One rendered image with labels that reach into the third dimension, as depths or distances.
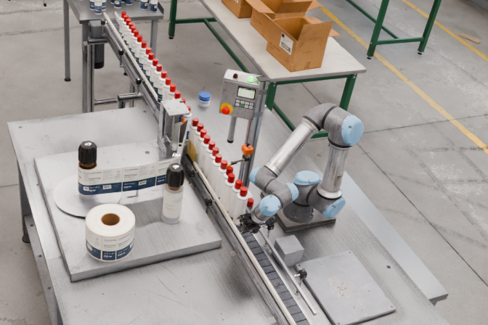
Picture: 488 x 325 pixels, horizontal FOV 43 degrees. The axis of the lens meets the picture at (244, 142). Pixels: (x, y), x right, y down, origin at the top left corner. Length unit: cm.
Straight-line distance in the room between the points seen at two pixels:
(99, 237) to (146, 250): 24
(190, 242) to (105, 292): 43
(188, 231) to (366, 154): 261
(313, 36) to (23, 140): 205
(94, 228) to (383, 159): 306
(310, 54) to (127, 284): 236
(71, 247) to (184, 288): 51
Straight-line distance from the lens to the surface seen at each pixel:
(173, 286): 269
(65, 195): 300
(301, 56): 441
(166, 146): 322
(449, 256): 452
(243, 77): 282
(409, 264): 307
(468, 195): 514
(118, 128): 353
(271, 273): 274
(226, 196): 291
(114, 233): 262
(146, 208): 295
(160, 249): 276
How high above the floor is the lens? 285
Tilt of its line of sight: 35 degrees down
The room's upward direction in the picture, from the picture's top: 10 degrees clockwise
